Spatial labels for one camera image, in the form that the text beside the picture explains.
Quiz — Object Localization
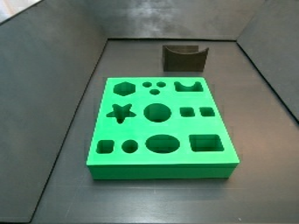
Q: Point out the green foam shape board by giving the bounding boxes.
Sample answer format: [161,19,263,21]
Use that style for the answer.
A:
[87,77,239,179]

